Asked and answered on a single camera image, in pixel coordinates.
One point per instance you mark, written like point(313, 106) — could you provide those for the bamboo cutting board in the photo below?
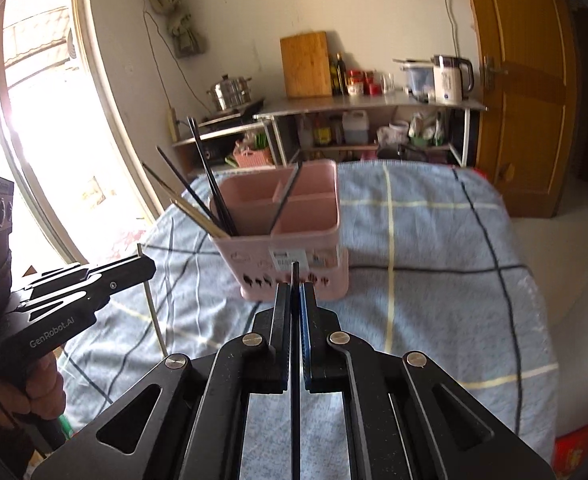
point(306, 65)

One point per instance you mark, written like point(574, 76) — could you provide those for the clear plastic container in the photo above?
point(416, 80)

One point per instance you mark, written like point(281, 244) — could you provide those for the white jerry can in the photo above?
point(355, 129)

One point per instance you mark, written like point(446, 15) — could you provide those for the pink utensil holder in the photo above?
point(254, 255)

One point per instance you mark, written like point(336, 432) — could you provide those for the wooden door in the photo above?
point(524, 85)

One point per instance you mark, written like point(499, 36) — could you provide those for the dark oil bottle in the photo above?
point(340, 75)

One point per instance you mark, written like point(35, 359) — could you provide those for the glass cup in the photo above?
point(387, 84)

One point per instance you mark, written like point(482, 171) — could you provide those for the stainless steel steamer pot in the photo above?
point(228, 92)

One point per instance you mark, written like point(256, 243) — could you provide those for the beige power strip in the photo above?
point(172, 125)

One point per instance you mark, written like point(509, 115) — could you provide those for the red-lidded jar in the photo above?
point(355, 85)

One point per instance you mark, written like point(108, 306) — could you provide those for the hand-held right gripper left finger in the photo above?
point(283, 350)

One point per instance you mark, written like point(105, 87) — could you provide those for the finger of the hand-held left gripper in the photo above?
point(123, 275)
point(58, 277)

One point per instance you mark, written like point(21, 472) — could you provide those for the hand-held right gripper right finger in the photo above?
point(305, 350)

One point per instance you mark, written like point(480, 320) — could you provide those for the window frame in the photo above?
point(118, 110)

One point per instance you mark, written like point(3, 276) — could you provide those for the white electric kettle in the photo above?
point(446, 82)

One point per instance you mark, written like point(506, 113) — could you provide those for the person's left hand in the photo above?
point(46, 385)

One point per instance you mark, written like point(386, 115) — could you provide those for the soy sauce bottle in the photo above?
point(322, 132)

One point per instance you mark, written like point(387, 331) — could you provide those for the black induction cooker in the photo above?
point(233, 112)

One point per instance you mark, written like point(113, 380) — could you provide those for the steel kitchen table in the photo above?
point(374, 102)

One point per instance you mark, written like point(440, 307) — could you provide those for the pink plastic basket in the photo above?
point(254, 159)

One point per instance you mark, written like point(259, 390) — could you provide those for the low steel side shelf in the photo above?
point(208, 137)

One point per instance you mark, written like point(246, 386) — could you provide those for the crumpled plastic bags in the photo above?
point(414, 130)

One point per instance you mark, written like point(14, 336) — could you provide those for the blue-grey checked blanket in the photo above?
point(424, 270)

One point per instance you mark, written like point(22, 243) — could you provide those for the black chopstick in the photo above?
point(288, 195)
point(226, 217)
point(295, 280)
point(207, 170)
point(183, 180)

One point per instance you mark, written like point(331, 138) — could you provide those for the small red jar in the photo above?
point(373, 89)

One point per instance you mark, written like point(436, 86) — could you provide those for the cloth-wrapped wall pipe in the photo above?
point(178, 20)

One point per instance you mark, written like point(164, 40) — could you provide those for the wooden chopstick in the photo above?
point(198, 218)
point(155, 315)
point(173, 192)

